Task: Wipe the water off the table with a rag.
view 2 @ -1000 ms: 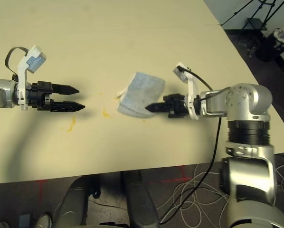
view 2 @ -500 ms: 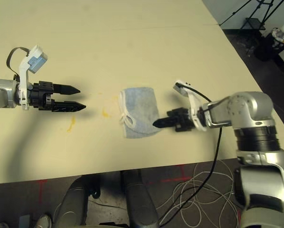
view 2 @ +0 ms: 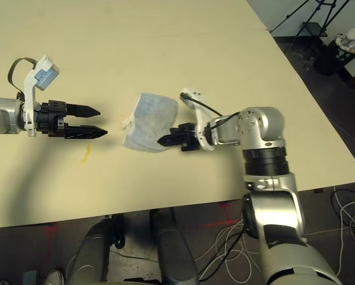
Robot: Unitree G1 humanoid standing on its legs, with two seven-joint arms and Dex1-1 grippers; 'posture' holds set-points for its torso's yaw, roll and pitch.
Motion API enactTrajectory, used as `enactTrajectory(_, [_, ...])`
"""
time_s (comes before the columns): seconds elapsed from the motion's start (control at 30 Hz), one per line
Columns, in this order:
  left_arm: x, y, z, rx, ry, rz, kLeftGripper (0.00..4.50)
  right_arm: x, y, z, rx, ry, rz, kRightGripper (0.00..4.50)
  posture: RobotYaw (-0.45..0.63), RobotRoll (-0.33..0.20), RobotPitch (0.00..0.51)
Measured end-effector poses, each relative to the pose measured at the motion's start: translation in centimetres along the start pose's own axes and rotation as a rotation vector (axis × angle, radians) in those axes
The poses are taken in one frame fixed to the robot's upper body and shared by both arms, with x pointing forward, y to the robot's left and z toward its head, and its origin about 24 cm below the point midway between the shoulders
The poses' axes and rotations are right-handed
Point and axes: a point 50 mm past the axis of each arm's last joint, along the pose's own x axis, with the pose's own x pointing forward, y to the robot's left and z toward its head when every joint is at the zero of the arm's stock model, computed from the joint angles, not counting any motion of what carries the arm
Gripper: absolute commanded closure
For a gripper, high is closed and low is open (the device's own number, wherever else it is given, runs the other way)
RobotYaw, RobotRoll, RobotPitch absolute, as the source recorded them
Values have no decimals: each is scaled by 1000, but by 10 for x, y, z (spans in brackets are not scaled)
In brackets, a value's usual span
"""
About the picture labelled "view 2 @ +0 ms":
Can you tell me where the grey robot leg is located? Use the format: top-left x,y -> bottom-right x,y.
152,209 -> 201,285
66,219 -> 112,285

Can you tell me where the long yellow liquid stain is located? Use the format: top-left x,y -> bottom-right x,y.
81,142 -> 94,165

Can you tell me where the white floor cable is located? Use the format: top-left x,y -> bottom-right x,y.
194,221 -> 263,285
302,182 -> 355,277

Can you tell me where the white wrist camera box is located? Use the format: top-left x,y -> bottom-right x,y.
180,87 -> 217,152
23,54 -> 61,138

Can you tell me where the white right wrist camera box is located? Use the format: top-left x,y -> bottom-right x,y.
180,87 -> 217,152

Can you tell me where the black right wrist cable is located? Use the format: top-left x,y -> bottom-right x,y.
179,92 -> 243,131

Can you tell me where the black floor cable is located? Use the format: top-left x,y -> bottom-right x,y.
199,225 -> 246,282

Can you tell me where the black bin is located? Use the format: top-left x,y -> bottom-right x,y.
313,40 -> 349,77

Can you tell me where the grey robot left leg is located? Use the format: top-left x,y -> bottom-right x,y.
66,219 -> 112,285

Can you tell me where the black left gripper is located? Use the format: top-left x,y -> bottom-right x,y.
34,100 -> 109,140

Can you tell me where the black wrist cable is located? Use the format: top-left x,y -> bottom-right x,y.
179,92 -> 243,131
7,58 -> 37,99

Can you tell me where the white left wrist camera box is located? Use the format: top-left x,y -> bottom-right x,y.
23,54 -> 61,138

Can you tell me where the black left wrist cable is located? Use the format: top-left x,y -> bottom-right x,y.
7,58 -> 37,99

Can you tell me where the blue terry rag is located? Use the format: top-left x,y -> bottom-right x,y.
120,92 -> 179,154

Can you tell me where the grey robot right leg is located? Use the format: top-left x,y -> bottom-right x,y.
152,209 -> 201,285

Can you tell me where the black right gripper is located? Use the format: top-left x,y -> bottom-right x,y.
157,121 -> 202,153

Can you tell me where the black folding stand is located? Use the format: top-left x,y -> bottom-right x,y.
296,21 -> 329,39

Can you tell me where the black tripod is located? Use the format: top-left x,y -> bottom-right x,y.
268,0 -> 353,34

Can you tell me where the black post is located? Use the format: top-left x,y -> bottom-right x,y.
110,213 -> 125,249
149,209 -> 164,238

